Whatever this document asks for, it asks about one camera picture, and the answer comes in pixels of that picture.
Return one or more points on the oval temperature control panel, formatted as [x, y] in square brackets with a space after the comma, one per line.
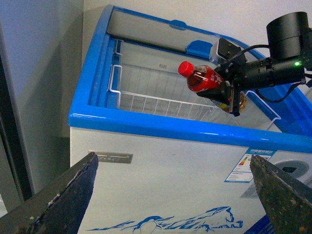
[296, 169]

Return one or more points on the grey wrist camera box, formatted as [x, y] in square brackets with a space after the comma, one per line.
[223, 50]

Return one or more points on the upright display fridge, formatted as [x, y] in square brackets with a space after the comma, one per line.
[15, 179]

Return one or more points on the silver brand badge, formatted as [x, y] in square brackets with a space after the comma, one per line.
[113, 157]

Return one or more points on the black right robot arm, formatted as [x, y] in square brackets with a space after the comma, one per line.
[290, 46]

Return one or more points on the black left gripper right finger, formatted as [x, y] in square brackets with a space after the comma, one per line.
[286, 201]

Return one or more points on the red iced tea bottle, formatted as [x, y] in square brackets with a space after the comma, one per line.
[201, 78]

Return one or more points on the white wire freezer basket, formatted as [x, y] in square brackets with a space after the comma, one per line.
[146, 80]

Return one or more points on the white blue chest freezer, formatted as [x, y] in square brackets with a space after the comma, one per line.
[175, 182]

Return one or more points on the sliding glass lid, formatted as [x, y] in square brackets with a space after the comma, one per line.
[164, 59]
[146, 29]

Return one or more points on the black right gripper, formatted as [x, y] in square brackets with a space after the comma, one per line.
[249, 76]

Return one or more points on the blue energy efficiency label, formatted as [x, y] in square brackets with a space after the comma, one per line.
[241, 173]

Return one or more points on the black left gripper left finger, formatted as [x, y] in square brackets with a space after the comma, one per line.
[60, 207]

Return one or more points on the grey instruction sticker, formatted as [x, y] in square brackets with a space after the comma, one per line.
[250, 193]

